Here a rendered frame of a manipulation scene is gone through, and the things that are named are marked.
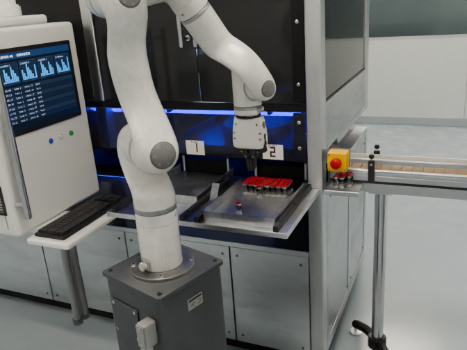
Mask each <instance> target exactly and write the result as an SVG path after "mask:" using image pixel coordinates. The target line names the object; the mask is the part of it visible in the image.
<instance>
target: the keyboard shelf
mask: <svg viewBox="0 0 467 350"><path fill-rule="evenodd" d="M68 212H69V211H63V212H62V213H60V214H58V215H56V216H55V217H53V218H51V219H49V220H48V221H46V222H44V223H43V224H41V225H39V226H37V227H35V228H34V229H32V230H30V231H29V232H30V233H36V232H38V229H40V228H42V227H43V226H46V225H47V224H49V223H51V222H52V221H54V220H56V219H58V218H59V217H61V216H63V215H64V214H66V213H68ZM115 218H116V217H107V214H105V215H103V216H101V217H100V218H98V219H96V220H95V221H93V222H92V223H90V224H88V225H87V226H86V227H84V228H82V229H81V230H80V231H78V232H76V233H75V234H73V235H71V236H70V237H68V238H67V239H66V240H57V239H51V238H47V237H38V236H35V234H34V235H32V236H31V237H29V238H28V239H27V242H28V244H35V245H40V246H44V247H53V248H57V249H65V250H68V249H71V248H72V247H74V246H75V245H77V244H78V243H80V242H81V241H83V240H84V239H86V238H87V237H89V236H90V235H92V234H93V233H95V232H96V231H98V230H99V229H100V228H102V227H103V226H105V225H107V224H108V223H109V222H111V221H113V220H114V219H115Z"/></svg>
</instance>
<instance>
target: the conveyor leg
mask: <svg viewBox="0 0 467 350"><path fill-rule="evenodd" d="M368 194H375V222H374V249H373V277H372V330H371V336H372V337H373V338H375V339H377V340H379V339H382V338H383V330H384V290H385V269H386V230H387V210H388V195H392V194H384V193H376V192H369V193H368Z"/></svg>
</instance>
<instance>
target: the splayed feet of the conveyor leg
mask: <svg viewBox="0 0 467 350"><path fill-rule="evenodd" d="M352 326H353V328H351V329H350V334H351V335H354V336H359V335H361V334H362V332H363V333H364V334H366V335H367V336H368V346H369V347H370V348H371V349H372V350H388V347H387V346H386V336H385V335H384V334H383V338H382V339H379V340H377V339H375V338H373V337H372V336H371V330H372V328H371V327H370V326H369V325H367V324H364V323H363V322H360V321H359V320H357V319H354V321H353V322H352Z"/></svg>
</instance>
